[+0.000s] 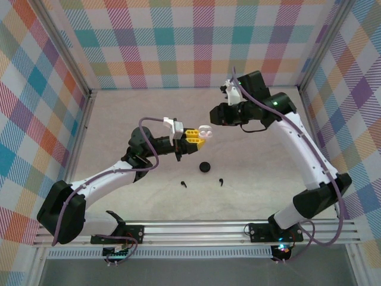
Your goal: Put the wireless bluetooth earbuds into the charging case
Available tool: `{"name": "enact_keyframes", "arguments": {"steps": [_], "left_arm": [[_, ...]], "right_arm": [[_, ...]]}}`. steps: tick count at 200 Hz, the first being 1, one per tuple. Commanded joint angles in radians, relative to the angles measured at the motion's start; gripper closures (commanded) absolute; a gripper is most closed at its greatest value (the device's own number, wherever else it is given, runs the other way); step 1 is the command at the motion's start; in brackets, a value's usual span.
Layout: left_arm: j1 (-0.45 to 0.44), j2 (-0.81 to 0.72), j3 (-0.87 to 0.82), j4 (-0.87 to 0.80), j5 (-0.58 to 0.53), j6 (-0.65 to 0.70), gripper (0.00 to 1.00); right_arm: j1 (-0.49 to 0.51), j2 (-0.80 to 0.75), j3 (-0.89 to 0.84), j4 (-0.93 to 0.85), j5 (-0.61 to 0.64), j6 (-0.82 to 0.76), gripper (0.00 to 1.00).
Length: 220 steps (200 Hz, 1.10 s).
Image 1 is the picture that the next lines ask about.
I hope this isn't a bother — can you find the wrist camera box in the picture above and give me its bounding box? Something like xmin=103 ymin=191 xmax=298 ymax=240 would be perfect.
xmin=219 ymin=77 xmax=241 ymax=105
xmin=163 ymin=116 xmax=186 ymax=141

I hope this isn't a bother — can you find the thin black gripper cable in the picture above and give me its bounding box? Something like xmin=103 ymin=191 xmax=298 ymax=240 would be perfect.
xmin=240 ymin=122 xmax=268 ymax=134

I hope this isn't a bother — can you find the aluminium side rail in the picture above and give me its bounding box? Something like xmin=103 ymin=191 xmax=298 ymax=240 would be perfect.
xmin=299 ymin=88 xmax=343 ymax=220
xmin=52 ymin=89 xmax=98 ymax=223

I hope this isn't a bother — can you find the aluminium frame leg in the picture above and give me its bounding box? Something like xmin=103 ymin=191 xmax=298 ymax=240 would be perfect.
xmin=346 ymin=244 xmax=368 ymax=286
xmin=28 ymin=247 xmax=48 ymax=286

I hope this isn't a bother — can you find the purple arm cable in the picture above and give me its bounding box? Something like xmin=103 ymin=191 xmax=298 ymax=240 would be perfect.
xmin=231 ymin=66 xmax=346 ymax=265
xmin=52 ymin=116 xmax=165 ymax=265

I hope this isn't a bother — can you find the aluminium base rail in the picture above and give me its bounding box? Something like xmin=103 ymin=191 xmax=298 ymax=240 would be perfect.
xmin=32 ymin=219 xmax=363 ymax=248

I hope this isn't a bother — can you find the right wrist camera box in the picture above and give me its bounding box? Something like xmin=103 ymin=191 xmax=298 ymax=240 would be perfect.
xmin=219 ymin=77 xmax=241 ymax=105

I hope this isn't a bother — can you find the white slotted cable duct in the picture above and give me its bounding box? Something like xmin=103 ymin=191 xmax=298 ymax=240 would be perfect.
xmin=47 ymin=248 xmax=273 ymax=260

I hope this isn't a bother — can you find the aluminium corner post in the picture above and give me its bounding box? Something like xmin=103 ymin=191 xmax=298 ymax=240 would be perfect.
xmin=32 ymin=0 xmax=98 ymax=99
xmin=297 ymin=0 xmax=355 ymax=95

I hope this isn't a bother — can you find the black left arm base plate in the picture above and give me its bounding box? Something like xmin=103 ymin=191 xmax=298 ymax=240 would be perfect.
xmin=90 ymin=225 xmax=145 ymax=245

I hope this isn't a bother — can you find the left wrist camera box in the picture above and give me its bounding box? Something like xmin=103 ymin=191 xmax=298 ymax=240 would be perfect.
xmin=163 ymin=116 xmax=186 ymax=141

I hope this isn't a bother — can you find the white earbud charging case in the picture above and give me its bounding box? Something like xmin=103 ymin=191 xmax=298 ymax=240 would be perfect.
xmin=198 ymin=125 xmax=214 ymax=139

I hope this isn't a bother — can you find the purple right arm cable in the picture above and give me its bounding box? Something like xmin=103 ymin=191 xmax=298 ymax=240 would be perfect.
xmin=231 ymin=66 xmax=346 ymax=265

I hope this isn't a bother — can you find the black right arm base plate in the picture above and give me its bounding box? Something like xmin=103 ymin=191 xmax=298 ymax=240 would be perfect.
xmin=248 ymin=222 xmax=304 ymax=243

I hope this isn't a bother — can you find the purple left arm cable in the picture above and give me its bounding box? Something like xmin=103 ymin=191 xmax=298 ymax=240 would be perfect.
xmin=52 ymin=116 xmax=165 ymax=265

